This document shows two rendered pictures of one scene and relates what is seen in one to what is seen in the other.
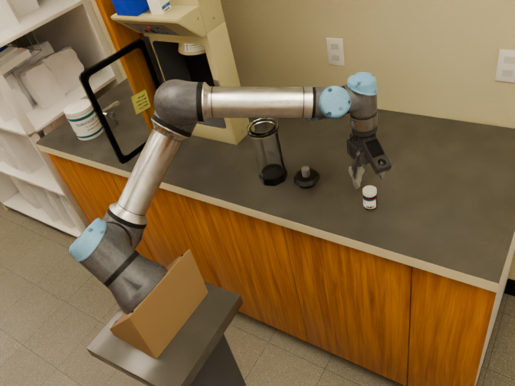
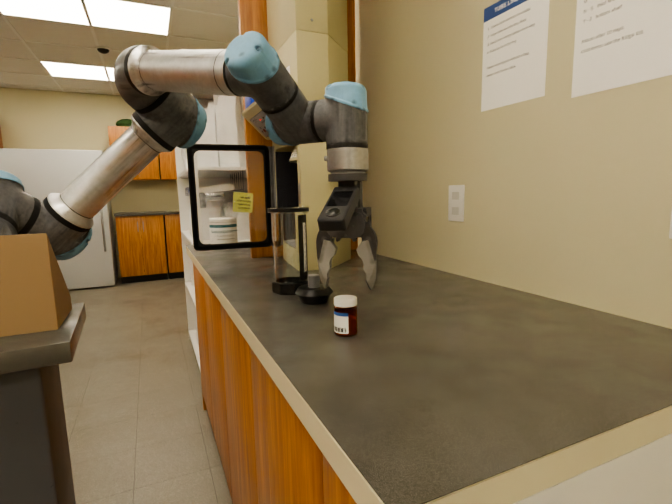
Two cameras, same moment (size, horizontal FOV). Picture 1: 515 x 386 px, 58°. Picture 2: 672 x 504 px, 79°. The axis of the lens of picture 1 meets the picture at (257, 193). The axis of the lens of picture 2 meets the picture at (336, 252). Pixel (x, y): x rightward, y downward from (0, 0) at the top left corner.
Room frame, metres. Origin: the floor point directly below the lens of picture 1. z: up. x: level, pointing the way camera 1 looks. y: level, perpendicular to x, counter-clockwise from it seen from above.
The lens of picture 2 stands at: (0.37, -0.63, 1.20)
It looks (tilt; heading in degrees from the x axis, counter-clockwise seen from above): 8 degrees down; 24
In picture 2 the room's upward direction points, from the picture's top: 1 degrees counter-clockwise
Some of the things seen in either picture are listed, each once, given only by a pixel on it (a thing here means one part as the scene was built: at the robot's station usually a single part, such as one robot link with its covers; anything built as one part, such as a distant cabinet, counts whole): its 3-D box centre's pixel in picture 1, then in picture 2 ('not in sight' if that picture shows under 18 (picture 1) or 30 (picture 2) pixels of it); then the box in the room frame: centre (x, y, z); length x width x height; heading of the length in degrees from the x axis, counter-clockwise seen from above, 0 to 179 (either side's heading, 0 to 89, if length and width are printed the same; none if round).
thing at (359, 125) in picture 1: (362, 120); (346, 162); (1.07, -0.34, 1.25); 0.08 x 0.08 x 0.05
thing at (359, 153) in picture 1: (363, 142); (349, 207); (1.08, -0.34, 1.17); 0.09 x 0.08 x 0.12; 10
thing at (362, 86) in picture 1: (361, 96); (344, 117); (1.07, -0.34, 1.33); 0.09 x 0.08 x 0.11; 86
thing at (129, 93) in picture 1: (131, 103); (231, 197); (1.67, 0.39, 1.19); 0.30 x 0.01 x 0.40; 133
